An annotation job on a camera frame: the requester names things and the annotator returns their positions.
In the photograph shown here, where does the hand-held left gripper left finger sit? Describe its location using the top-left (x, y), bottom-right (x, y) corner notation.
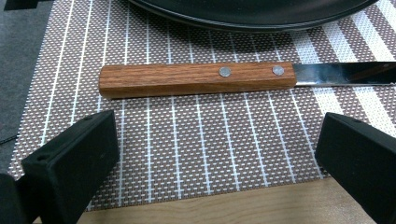
top-left (15, 109), bottom-right (120, 224)

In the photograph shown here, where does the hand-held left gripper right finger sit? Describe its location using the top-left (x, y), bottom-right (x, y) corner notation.
top-left (314, 112), bottom-right (396, 224)

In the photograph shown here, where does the wooden handled knife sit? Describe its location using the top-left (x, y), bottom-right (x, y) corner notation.
top-left (98, 61), bottom-right (396, 100)

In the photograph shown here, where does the grey cloth mat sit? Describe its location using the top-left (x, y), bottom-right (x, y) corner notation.
top-left (0, 0), bottom-right (55, 175)

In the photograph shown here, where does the brown woven striped placemat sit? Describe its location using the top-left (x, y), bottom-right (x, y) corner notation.
top-left (7, 0), bottom-right (396, 213)

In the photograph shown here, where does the black round plate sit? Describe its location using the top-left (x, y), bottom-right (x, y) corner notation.
top-left (127, 0), bottom-right (381, 34)

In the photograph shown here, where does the thin black cable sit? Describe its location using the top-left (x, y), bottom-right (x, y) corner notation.
top-left (0, 133), bottom-right (21, 146)

